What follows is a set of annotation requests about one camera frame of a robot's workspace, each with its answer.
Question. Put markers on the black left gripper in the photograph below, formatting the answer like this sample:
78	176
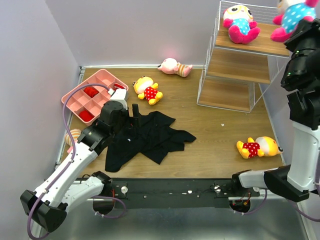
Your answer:
129	119

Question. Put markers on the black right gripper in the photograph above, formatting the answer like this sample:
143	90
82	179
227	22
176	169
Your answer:
300	28

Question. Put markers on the yellow plush red dotted dress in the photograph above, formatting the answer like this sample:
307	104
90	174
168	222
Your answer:
146	88

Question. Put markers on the white plush with yellow glasses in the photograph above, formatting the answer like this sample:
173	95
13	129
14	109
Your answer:
239	21

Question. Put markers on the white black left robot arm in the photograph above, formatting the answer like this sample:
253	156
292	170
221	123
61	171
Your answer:
49	204

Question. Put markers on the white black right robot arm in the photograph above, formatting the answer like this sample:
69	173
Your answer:
301	79

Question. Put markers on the black t-shirt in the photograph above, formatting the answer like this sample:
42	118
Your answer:
154	138

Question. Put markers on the red cloth ball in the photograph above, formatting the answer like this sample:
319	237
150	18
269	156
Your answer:
91	91
86	116

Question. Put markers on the pink divided organizer box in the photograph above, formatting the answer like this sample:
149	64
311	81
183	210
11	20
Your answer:
103	81

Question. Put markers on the pink plush striped hat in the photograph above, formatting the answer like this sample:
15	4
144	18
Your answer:
75	133

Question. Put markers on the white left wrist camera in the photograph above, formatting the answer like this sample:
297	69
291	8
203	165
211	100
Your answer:
120	95

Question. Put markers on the white wire wooden shelf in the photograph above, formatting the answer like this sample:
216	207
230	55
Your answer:
235	76

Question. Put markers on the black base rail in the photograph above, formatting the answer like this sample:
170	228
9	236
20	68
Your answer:
170	193

